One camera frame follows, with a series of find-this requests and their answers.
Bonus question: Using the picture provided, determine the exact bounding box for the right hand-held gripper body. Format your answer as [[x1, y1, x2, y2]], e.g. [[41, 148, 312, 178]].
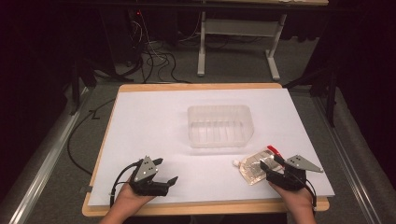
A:
[[265, 154, 324, 191]]

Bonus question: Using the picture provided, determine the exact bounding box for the clear plastic container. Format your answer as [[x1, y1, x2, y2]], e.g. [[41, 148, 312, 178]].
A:
[[187, 104, 255, 149]]

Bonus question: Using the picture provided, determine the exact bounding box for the clear liquid pouch red strip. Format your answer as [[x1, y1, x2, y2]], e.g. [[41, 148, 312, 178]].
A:
[[233, 145, 285, 187]]

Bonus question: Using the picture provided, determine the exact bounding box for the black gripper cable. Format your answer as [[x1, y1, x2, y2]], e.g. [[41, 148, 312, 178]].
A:
[[108, 161, 142, 209], [292, 173, 318, 210]]

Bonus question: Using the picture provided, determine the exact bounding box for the long black floor cable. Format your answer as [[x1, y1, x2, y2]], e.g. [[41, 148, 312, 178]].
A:
[[66, 98, 117, 176]]

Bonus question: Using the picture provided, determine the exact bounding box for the person's left hand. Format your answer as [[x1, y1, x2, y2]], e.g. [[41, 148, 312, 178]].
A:
[[116, 182, 157, 213]]

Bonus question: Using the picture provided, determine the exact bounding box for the aluminium floor rail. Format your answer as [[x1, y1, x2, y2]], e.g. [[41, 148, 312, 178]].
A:
[[0, 86, 92, 224], [312, 92, 396, 224]]

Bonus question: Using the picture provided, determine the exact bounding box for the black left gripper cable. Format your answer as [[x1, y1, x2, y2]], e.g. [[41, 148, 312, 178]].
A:
[[108, 161, 142, 209]]

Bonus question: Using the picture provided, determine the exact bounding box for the black metal stand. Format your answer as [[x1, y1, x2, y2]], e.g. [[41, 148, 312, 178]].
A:
[[68, 57, 98, 117], [282, 63, 340, 128]]

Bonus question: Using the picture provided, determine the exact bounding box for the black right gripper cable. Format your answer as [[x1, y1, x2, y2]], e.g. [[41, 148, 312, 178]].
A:
[[292, 173, 318, 210]]

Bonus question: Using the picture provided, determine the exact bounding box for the tangle of floor cables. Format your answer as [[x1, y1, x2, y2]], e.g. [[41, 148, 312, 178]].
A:
[[129, 10, 191, 85]]

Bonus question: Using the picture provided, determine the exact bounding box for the person's right hand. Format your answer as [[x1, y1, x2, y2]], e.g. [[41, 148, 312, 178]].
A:
[[268, 181, 316, 213]]

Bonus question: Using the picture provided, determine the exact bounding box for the white metal desk frame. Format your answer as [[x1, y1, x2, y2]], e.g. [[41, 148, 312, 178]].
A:
[[196, 11, 288, 82]]

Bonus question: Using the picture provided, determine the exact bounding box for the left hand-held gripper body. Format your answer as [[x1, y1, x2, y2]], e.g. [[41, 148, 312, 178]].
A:
[[129, 155, 168, 197]]

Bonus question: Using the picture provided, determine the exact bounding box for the white board sheet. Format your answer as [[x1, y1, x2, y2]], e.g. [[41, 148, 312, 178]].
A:
[[87, 88, 336, 207]]

